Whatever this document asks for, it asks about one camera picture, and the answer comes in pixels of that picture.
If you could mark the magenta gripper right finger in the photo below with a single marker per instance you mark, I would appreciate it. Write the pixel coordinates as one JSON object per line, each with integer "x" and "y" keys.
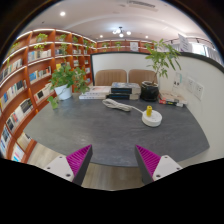
{"x": 154, "y": 167}

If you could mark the right tan chair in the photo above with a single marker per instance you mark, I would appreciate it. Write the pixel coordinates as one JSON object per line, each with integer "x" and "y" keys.
{"x": 140, "y": 75}

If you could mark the round white power socket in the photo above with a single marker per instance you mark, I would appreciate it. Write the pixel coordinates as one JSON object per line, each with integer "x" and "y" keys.
{"x": 153, "y": 120}

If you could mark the tan chair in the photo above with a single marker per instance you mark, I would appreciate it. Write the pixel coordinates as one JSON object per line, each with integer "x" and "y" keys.
{"x": 107, "y": 77}
{"x": 140, "y": 75}

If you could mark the tall plant in black pot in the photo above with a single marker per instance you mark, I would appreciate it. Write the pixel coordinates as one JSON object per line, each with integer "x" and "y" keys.
{"x": 162, "y": 56}

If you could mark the stack of dark books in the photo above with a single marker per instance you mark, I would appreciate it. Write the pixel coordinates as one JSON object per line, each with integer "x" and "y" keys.
{"x": 122, "y": 90}

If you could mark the green plant in white pot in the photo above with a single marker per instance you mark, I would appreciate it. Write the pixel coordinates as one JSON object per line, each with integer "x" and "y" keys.
{"x": 63, "y": 79}

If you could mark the books stack by wall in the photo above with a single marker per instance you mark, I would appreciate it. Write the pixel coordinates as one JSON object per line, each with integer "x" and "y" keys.
{"x": 169, "y": 98}

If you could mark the stack of white books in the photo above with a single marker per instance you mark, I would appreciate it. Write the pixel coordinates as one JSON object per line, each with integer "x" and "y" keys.
{"x": 96, "y": 92}

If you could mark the white wall outlet panel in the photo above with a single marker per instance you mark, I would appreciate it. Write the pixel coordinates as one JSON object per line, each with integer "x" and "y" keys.
{"x": 195, "y": 88}

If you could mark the yellow charger plug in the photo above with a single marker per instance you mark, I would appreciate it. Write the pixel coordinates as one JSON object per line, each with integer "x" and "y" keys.
{"x": 149, "y": 111}

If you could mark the ceiling chandelier lamp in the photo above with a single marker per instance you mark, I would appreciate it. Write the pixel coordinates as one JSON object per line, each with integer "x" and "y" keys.
{"x": 120, "y": 32}

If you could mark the left tan chair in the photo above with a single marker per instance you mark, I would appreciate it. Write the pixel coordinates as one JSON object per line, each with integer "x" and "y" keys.
{"x": 107, "y": 77}

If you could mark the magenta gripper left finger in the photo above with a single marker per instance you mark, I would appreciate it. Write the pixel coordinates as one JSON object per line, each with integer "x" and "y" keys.
{"x": 72, "y": 167}

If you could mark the orange wooden bookshelf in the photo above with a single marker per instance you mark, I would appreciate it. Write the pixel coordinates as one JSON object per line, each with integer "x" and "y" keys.
{"x": 24, "y": 82}

